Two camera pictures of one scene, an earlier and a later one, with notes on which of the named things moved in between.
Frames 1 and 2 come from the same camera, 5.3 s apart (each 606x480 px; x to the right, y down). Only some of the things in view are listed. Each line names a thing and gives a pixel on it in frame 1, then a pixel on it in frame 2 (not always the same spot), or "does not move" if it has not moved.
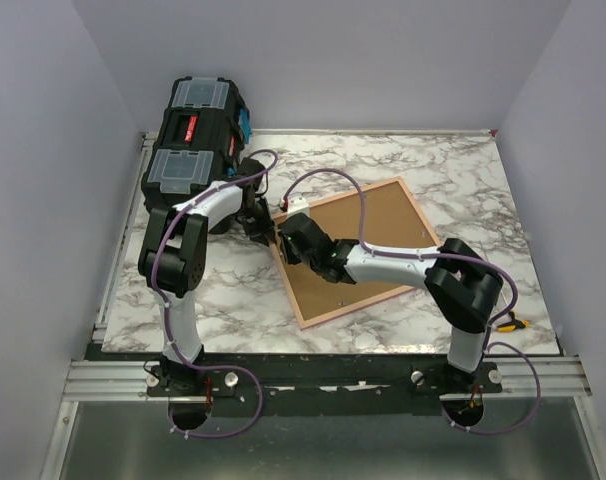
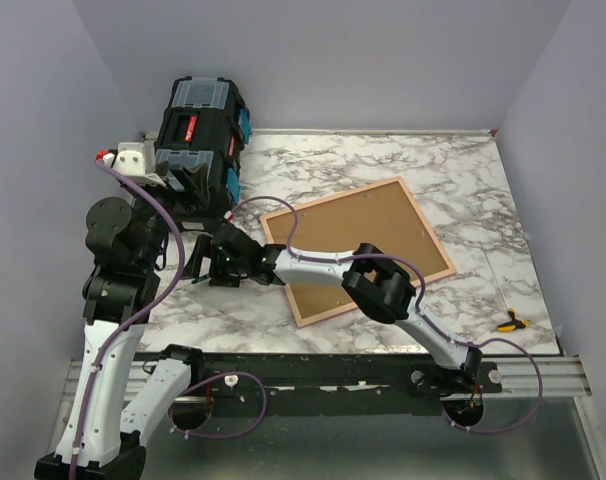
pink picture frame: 395,220 does not move
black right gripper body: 292,257 -> 225,274
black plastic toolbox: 204,137 does not move
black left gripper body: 247,215 -> 181,199
